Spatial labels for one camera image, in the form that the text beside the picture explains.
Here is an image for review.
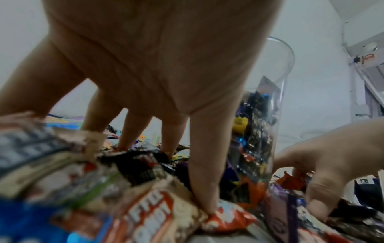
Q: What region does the person's left hand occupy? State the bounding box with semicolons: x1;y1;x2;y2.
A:
0;0;284;215

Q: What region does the person's right hand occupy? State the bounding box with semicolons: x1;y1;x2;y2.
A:
273;117;384;221

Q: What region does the tall transparent plastic jar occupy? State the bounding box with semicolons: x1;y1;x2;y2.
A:
225;37;296;200

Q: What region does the pile of colourful candies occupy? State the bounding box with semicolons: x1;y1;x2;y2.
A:
0;111;384;243

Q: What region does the white metal frame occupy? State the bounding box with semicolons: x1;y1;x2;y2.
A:
328;0;384;122

